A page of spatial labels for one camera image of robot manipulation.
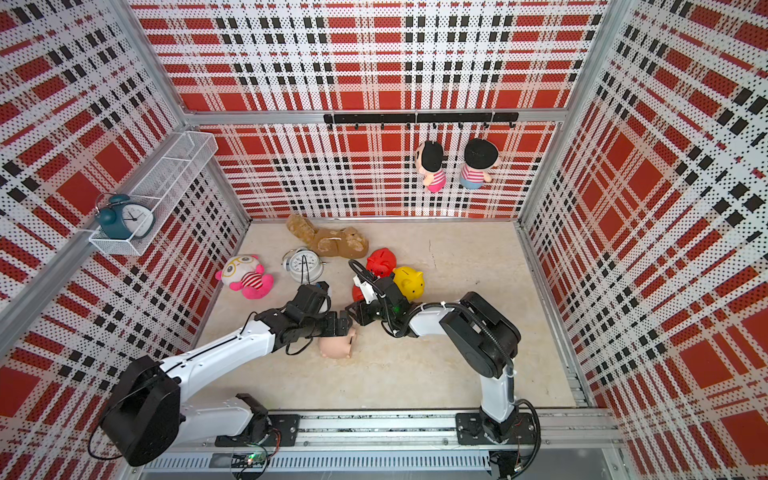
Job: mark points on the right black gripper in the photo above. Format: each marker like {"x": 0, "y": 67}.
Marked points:
{"x": 362, "y": 316}

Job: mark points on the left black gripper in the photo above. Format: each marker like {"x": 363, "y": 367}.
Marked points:
{"x": 332, "y": 329}

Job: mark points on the pink piggy bank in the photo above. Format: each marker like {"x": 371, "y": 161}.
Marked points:
{"x": 337, "y": 347}

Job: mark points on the red piggy bank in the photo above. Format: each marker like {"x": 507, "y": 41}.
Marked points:
{"x": 357, "y": 294}
{"x": 381, "y": 263}

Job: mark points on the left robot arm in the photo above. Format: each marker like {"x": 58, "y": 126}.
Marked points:
{"x": 149, "y": 409}

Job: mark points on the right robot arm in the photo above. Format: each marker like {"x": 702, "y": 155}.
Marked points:
{"x": 484, "y": 337}

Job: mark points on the yellow piggy bank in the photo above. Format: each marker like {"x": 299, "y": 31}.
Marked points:
{"x": 410, "y": 282}

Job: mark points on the silver alarm clock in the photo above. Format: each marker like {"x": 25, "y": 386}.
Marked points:
{"x": 304, "y": 265}

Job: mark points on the brown plush dog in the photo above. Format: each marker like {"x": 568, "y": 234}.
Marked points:
{"x": 347, "y": 242}

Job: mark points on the pink owl plush toy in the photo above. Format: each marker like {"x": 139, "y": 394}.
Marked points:
{"x": 247, "y": 275}

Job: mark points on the doll with pink shirt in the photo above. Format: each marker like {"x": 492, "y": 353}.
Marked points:
{"x": 429, "y": 163}

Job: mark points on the green circuit board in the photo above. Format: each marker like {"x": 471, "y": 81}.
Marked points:
{"x": 248, "y": 461}

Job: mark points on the doll with blue pants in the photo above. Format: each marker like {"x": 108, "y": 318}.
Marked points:
{"x": 480, "y": 156}

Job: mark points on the teal alarm clock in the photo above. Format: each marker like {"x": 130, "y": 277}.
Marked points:
{"x": 124, "y": 219}

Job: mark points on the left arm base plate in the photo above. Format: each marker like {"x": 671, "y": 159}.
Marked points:
{"x": 273, "y": 430}

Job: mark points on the aluminium front rail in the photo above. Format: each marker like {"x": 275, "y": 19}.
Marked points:
{"x": 572, "y": 443}

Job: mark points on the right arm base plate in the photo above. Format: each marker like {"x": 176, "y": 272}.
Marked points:
{"x": 477, "y": 428}

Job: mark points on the black hook rail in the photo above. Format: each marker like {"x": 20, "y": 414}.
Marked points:
{"x": 420, "y": 118}

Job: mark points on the white wire shelf basket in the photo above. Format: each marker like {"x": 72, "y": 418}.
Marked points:
{"x": 161, "y": 189}

